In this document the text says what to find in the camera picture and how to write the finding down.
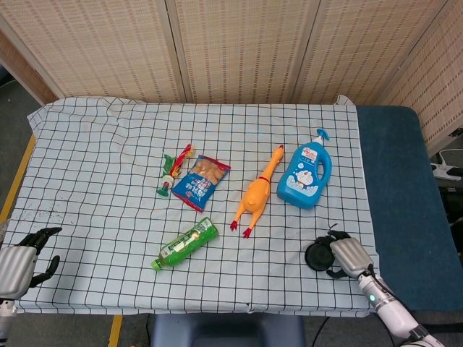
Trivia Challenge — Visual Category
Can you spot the black round disc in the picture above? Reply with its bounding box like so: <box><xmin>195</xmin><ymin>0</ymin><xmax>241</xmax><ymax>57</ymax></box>
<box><xmin>304</xmin><ymin>239</ymin><xmax>337</xmax><ymax>273</ymax></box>

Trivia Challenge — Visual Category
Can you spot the blue padded seat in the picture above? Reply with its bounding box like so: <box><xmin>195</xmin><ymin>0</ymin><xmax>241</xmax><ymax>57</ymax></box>
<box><xmin>150</xmin><ymin>313</ymin><xmax>307</xmax><ymax>347</ymax></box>

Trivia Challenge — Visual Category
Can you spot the yellow rubber chicken toy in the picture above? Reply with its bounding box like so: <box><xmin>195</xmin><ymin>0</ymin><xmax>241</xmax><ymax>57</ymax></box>
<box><xmin>230</xmin><ymin>144</ymin><xmax>285</xmax><ymax>239</ymax></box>

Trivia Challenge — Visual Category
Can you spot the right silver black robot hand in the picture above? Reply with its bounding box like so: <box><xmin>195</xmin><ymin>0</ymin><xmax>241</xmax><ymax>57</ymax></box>
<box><xmin>315</xmin><ymin>229</ymin><xmax>374</xmax><ymax>280</ymax></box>

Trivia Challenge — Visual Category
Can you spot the green tea plastic bottle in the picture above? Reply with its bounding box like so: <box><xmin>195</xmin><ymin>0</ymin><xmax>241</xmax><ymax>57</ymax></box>
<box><xmin>150</xmin><ymin>216</ymin><xmax>220</xmax><ymax>271</ymax></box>

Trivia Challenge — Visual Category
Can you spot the green red feather shuttlecock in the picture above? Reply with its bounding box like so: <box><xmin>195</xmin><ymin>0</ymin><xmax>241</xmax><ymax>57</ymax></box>
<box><xmin>157</xmin><ymin>143</ymin><xmax>192</xmax><ymax>198</ymax></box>

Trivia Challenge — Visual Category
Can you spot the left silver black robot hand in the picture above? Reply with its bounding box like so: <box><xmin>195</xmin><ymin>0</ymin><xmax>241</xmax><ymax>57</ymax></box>
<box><xmin>0</xmin><ymin>226</ymin><xmax>63</xmax><ymax>299</ymax></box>

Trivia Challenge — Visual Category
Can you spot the blue detergent pump bottle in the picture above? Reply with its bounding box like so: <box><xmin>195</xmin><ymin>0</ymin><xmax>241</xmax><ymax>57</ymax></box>
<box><xmin>276</xmin><ymin>127</ymin><xmax>333</xmax><ymax>210</ymax></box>

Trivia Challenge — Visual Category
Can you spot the white power strip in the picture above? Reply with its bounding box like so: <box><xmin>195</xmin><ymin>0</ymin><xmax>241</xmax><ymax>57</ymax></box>
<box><xmin>430</xmin><ymin>161</ymin><xmax>463</xmax><ymax>181</ymax></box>

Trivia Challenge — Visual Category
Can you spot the white black checked tablecloth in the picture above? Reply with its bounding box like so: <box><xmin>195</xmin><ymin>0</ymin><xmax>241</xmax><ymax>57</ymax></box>
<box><xmin>0</xmin><ymin>94</ymin><xmax>381</xmax><ymax>315</ymax></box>

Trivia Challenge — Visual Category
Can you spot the black floor cable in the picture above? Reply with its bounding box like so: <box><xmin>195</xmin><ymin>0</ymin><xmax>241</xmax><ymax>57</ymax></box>
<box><xmin>312</xmin><ymin>314</ymin><xmax>332</xmax><ymax>345</ymax></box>

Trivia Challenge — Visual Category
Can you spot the beige woven folding screen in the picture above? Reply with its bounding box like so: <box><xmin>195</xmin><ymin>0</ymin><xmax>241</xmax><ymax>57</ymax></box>
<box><xmin>0</xmin><ymin>0</ymin><xmax>463</xmax><ymax>157</ymax></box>

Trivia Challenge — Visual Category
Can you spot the blue red snack bag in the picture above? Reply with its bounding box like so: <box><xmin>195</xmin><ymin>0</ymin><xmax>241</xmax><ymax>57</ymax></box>
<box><xmin>171</xmin><ymin>154</ymin><xmax>232</xmax><ymax>213</ymax></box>

